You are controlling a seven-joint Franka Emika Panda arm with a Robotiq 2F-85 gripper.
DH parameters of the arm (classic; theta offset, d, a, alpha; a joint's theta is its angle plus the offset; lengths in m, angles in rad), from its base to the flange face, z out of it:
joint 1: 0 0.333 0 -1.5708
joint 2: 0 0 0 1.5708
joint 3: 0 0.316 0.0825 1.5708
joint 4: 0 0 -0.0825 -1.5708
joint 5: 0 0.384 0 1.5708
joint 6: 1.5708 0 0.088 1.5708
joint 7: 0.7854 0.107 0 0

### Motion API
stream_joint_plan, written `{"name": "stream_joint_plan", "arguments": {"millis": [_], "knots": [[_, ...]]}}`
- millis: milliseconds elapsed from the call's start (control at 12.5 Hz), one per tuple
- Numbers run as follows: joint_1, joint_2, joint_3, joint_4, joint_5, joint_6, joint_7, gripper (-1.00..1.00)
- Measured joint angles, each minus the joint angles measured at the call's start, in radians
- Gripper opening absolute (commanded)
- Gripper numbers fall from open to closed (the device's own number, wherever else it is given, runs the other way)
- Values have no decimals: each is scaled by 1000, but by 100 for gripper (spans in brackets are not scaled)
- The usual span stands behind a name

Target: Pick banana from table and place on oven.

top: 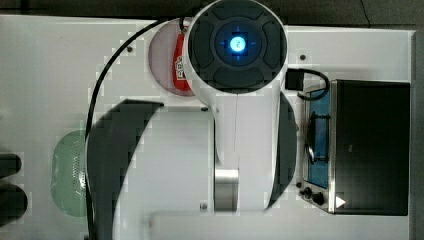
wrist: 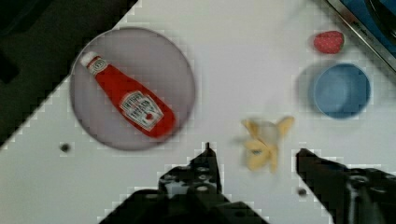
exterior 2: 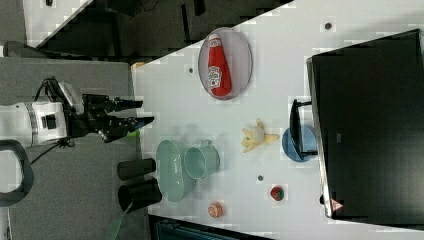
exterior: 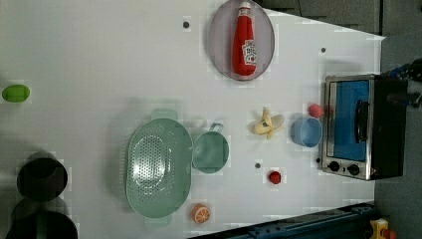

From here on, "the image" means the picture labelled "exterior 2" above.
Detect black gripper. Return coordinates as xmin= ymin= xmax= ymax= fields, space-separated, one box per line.
xmin=67 ymin=94 xmax=154 ymax=143

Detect plush peeled banana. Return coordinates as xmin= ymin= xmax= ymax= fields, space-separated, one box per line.
xmin=241 ymin=119 xmax=279 ymax=153

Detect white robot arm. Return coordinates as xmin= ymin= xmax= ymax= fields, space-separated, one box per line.
xmin=1 ymin=94 xmax=154 ymax=148

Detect black toaster oven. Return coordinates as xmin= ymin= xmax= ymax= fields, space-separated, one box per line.
xmin=290 ymin=29 xmax=424 ymax=230

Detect green marker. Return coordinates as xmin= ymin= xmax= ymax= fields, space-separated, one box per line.
xmin=127 ymin=130 xmax=140 ymax=137

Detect black cylinder upper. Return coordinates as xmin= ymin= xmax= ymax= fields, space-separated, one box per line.
xmin=117 ymin=158 xmax=156 ymax=181

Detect green perforated colander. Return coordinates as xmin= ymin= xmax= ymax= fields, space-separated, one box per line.
xmin=156 ymin=140 xmax=196 ymax=202

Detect green metal cup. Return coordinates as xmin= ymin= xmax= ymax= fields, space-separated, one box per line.
xmin=183 ymin=139 xmax=220 ymax=180

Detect red plush ketchup bottle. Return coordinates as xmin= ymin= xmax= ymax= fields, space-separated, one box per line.
xmin=208 ymin=34 xmax=232 ymax=97

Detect plush orange slice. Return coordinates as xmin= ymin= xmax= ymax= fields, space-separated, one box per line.
xmin=208 ymin=202 xmax=223 ymax=218

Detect grey round plate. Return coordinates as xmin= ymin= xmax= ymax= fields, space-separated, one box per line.
xmin=198 ymin=27 xmax=253 ymax=100

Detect plush strawberry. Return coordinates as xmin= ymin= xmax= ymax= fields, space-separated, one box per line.
xmin=270 ymin=186 xmax=284 ymax=201

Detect blue bowl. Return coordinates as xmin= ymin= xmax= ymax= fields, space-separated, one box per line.
xmin=282 ymin=125 xmax=318 ymax=163

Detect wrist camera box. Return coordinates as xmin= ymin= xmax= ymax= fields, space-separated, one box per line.
xmin=59 ymin=82 xmax=84 ymax=114

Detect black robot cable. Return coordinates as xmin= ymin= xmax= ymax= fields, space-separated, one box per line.
xmin=29 ymin=77 xmax=76 ymax=166

